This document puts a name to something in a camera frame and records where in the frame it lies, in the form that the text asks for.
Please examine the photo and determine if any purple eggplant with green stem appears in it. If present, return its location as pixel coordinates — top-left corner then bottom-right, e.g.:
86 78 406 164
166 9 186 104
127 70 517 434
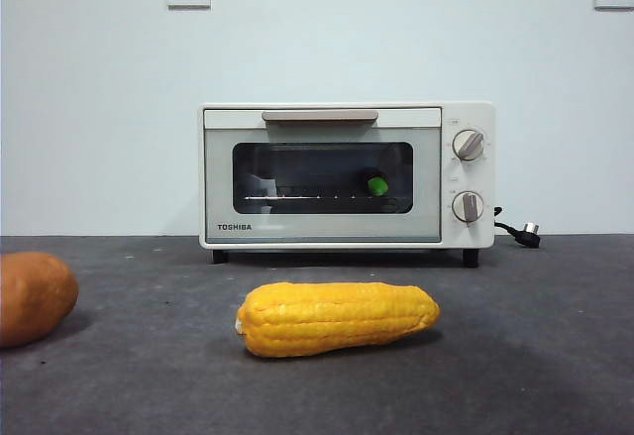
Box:
364 169 390 197

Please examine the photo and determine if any oven door with beige handle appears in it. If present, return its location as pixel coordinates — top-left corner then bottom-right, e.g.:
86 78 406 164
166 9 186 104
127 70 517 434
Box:
203 106 443 245

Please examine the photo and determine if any cream oven knob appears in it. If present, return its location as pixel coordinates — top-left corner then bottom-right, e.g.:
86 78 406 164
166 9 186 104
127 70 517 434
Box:
449 189 485 223
453 129 486 163

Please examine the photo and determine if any cream toaster oven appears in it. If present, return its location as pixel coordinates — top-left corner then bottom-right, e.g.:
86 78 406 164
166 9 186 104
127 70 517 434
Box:
198 101 496 268

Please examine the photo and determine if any yellow corn cob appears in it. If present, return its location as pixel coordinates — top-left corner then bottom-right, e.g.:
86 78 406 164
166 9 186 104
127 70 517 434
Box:
234 281 441 358

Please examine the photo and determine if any orange sweet potato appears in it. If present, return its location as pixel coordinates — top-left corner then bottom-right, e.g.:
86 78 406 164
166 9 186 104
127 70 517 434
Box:
0 251 79 348

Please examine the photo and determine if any metal wire oven rack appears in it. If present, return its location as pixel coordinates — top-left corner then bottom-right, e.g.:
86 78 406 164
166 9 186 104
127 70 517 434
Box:
244 191 412 206

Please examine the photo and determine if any black power cable with plug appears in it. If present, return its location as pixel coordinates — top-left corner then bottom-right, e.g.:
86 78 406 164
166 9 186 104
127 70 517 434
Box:
492 205 543 248

